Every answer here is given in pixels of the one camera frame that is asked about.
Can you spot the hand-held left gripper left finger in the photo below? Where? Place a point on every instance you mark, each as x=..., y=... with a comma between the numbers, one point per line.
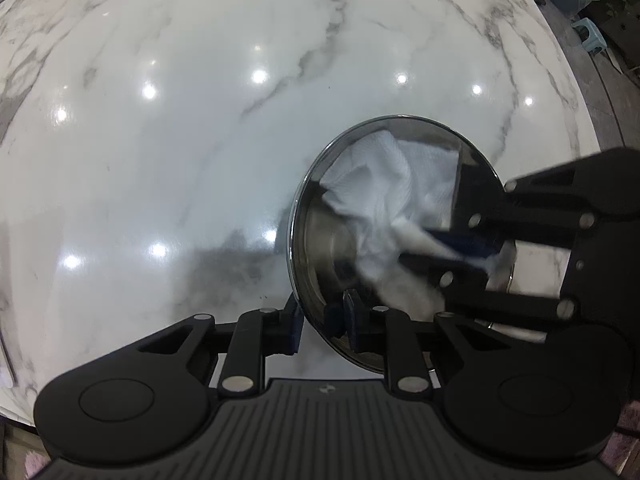
x=296, y=329

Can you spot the stainless steel bowl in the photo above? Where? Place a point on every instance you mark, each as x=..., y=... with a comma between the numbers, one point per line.
x=325, y=252

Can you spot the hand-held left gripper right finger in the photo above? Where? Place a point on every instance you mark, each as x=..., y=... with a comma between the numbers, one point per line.
x=356, y=321

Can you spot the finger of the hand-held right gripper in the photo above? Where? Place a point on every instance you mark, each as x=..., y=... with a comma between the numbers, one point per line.
x=452, y=287
x=480, y=220

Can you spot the green plastic stool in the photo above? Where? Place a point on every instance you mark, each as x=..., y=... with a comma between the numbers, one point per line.
x=589, y=34

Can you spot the white paper towel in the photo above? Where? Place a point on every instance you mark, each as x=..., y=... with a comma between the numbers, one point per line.
x=390, y=185

